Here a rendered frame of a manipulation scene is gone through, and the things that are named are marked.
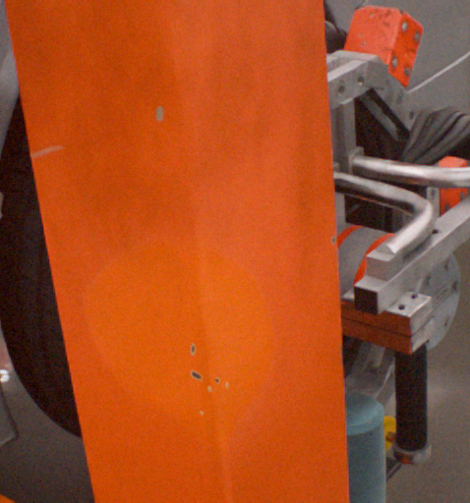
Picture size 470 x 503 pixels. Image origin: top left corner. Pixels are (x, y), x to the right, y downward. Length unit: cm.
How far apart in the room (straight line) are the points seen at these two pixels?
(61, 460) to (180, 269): 192
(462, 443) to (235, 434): 179
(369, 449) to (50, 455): 138
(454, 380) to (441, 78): 94
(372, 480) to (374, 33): 58
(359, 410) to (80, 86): 76
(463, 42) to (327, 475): 135
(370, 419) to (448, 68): 93
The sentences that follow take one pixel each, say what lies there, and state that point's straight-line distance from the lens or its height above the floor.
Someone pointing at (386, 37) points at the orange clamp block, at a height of 113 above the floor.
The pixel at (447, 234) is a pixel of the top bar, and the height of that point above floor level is 98.
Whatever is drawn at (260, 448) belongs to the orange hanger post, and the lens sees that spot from 85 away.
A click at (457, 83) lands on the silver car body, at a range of 217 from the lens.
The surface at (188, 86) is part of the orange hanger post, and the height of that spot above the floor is 133.
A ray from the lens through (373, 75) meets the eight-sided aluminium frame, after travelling 145.
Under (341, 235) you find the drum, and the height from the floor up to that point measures 92.
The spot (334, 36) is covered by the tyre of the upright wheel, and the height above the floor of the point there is 113.
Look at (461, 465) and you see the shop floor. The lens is 252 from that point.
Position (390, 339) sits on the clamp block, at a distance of 121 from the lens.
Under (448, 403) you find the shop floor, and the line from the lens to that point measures 271.
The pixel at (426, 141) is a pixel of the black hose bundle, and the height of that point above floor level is 102.
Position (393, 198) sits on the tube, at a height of 100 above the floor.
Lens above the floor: 154
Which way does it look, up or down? 27 degrees down
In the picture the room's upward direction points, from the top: 6 degrees counter-clockwise
